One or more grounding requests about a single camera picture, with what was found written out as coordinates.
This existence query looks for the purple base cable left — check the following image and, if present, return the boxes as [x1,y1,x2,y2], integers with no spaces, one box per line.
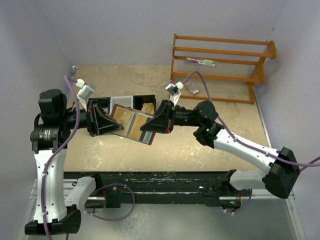
[83,183,136,222]

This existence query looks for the orange wooden rack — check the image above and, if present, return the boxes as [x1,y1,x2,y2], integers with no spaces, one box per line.
[170,34,277,104]

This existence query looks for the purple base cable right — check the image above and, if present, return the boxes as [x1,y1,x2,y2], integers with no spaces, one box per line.
[222,182,253,216]

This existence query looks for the coloured markers on rack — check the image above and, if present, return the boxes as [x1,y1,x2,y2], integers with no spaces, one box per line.
[185,57,219,67]

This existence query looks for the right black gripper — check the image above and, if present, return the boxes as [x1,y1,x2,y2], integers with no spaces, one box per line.
[140,100,203,135]

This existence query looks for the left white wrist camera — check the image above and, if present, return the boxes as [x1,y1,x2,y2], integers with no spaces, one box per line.
[75,78,96,105]

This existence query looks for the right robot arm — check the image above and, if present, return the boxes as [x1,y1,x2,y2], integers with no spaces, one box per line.
[140,100,301,199]

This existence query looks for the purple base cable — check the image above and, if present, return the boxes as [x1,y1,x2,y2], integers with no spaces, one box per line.
[83,183,136,222]
[222,182,253,216]

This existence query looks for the black right bin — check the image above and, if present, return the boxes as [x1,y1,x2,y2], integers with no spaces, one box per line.
[133,94,157,112]

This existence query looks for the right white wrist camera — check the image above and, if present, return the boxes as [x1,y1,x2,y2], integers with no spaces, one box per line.
[164,81,184,106]

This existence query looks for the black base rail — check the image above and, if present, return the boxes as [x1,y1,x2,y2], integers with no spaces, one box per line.
[63,171,251,209]

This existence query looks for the brown leather card holder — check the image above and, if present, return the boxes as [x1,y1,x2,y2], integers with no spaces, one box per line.
[111,104,156,145]

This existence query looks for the gold credit cards pile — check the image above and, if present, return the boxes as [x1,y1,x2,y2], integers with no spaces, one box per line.
[141,103,155,115]

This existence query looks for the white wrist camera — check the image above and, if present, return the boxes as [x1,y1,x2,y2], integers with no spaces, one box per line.
[164,81,184,106]
[75,78,96,105]

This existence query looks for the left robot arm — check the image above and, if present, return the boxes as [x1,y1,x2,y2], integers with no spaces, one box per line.
[24,89,123,236]

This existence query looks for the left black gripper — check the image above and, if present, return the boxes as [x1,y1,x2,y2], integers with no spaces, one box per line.
[60,98,123,136]

